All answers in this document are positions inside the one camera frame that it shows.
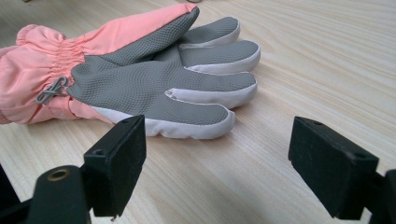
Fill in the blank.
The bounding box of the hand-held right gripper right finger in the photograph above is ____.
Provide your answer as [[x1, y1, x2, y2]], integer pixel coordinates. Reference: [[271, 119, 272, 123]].
[[287, 116, 381, 221]]

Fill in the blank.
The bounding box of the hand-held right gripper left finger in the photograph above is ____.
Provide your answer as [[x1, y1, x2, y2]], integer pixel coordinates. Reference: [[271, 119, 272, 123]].
[[83, 114, 148, 218]]

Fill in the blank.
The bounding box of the pink glove with grey palm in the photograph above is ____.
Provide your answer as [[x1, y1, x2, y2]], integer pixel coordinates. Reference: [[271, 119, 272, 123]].
[[0, 3, 262, 140]]

